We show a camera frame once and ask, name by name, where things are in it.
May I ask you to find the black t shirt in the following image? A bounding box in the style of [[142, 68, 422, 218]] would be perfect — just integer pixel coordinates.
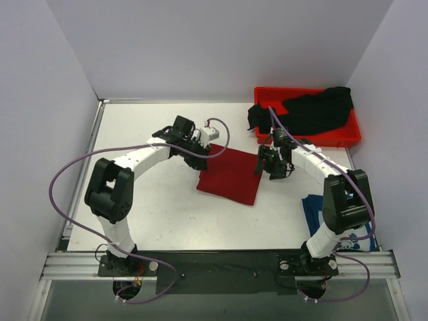
[[247, 86, 354, 141]]

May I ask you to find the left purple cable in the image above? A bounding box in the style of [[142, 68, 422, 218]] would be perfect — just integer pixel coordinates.
[[48, 117, 230, 304]]

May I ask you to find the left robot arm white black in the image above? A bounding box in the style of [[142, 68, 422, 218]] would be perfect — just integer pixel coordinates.
[[84, 116, 219, 276]]

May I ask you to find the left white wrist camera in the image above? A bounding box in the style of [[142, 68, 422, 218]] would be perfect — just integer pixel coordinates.
[[199, 126, 220, 145]]

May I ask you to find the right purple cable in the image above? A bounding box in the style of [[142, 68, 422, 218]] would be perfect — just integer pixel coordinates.
[[267, 105, 376, 304]]

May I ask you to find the blue folded t shirt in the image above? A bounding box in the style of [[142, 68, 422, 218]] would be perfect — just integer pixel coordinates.
[[302, 195, 379, 252]]

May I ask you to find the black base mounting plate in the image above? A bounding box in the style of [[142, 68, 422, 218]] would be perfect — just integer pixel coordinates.
[[98, 249, 338, 294]]

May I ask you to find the red t shirt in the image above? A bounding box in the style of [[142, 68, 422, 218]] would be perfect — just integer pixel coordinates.
[[197, 148, 261, 206]]

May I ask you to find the aluminium frame rail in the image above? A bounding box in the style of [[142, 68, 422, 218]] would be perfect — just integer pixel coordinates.
[[39, 98, 401, 282]]

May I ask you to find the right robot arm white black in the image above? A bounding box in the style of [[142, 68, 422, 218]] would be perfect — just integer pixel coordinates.
[[255, 128, 375, 276]]

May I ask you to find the purple cable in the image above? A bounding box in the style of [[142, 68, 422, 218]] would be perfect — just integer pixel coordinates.
[[48, 117, 230, 304], [267, 105, 376, 304]]

